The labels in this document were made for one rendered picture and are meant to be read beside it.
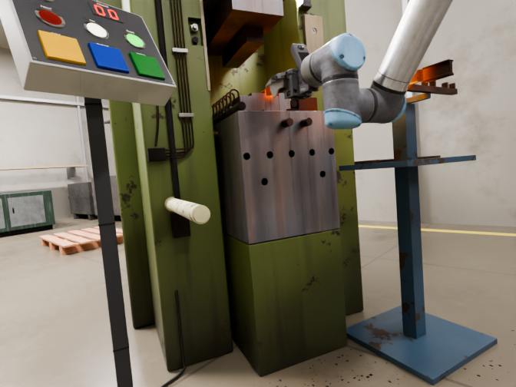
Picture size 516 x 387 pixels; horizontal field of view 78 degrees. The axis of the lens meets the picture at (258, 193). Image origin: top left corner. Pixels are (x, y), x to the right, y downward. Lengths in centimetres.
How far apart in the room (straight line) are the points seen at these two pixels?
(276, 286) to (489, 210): 300
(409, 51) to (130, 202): 129
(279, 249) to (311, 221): 16
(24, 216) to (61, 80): 586
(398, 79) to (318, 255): 66
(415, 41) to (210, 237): 90
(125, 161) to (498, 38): 345
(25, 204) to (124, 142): 509
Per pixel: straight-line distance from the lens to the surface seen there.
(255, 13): 130
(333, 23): 165
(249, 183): 107
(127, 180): 163
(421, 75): 117
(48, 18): 93
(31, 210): 666
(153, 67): 95
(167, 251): 122
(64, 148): 884
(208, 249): 126
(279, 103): 122
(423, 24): 89
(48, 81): 84
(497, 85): 388
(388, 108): 92
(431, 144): 393
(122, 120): 166
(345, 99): 83
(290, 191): 114
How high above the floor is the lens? 71
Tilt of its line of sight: 4 degrees down
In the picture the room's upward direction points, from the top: 5 degrees counter-clockwise
